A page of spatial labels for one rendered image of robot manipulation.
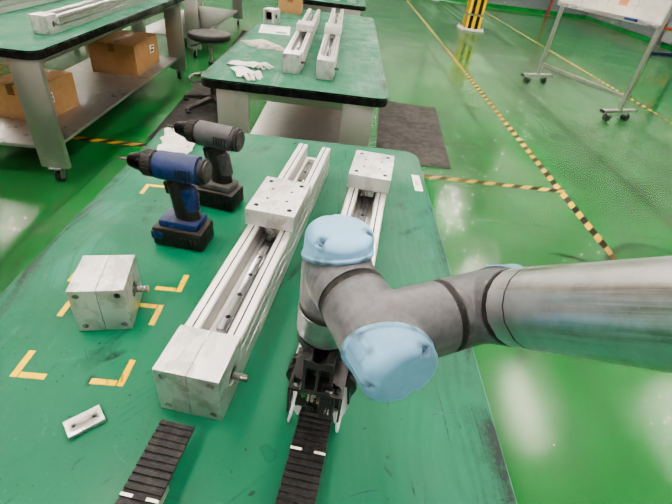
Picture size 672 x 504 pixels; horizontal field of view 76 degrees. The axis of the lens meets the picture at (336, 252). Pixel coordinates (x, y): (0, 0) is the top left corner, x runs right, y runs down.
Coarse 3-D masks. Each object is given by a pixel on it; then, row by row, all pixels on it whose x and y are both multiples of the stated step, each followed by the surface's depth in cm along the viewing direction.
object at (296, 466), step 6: (288, 462) 59; (294, 462) 59; (300, 462) 59; (306, 462) 60; (288, 468) 58; (294, 468) 59; (300, 468) 59; (306, 468) 59; (312, 468) 59; (318, 468) 59; (300, 474) 58; (306, 474) 58; (312, 474) 58; (318, 474) 58
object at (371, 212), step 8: (352, 192) 111; (360, 192) 120; (376, 192) 113; (352, 200) 108; (360, 200) 117; (368, 200) 115; (376, 200) 109; (384, 200) 110; (344, 208) 105; (352, 208) 105; (360, 208) 111; (368, 208) 114; (376, 208) 106; (352, 216) 106; (360, 216) 108; (368, 216) 110; (376, 216) 103; (368, 224) 107; (376, 224) 100; (376, 232) 98; (376, 240) 95; (376, 248) 93; (296, 352) 68
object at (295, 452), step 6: (294, 450) 61; (300, 450) 61; (306, 450) 61; (312, 450) 61; (288, 456) 60; (294, 456) 60; (300, 456) 60; (306, 456) 60; (312, 456) 61; (318, 456) 61; (324, 456) 61; (312, 462) 60; (318, 462) 60
